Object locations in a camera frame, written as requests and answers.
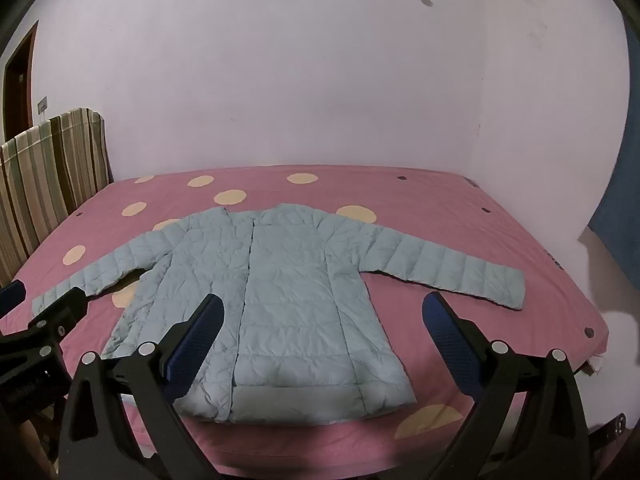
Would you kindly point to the brown wooden door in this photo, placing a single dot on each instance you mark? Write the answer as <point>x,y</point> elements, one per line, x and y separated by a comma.
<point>17,90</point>

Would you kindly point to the light blue puffer jacket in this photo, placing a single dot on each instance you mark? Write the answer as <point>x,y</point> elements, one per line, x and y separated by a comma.
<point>290,300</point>

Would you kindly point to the person's left forearm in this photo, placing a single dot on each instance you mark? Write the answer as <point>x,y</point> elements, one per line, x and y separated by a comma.
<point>35,445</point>

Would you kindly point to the black metal bracket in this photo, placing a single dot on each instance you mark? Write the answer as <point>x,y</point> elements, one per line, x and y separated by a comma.
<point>612,432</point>

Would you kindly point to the blue curtain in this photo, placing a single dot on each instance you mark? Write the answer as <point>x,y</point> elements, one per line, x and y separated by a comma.
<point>612,185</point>

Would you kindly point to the wall light switch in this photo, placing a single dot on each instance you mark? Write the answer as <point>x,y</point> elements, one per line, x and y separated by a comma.
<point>43,104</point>

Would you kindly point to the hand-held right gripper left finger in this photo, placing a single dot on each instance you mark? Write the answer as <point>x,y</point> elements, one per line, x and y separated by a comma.
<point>202,330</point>

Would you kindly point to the pink dotted bed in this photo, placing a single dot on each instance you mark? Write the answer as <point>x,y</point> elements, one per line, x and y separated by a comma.
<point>450,210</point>

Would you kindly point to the striped headboard cushion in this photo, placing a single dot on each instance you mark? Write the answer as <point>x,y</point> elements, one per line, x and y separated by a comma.
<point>45,175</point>

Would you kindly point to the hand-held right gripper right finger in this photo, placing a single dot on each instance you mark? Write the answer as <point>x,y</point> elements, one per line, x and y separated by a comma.
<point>445,340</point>

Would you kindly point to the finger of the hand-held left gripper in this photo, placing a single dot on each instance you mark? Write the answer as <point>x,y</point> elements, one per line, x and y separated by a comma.
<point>11,296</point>
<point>62,312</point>

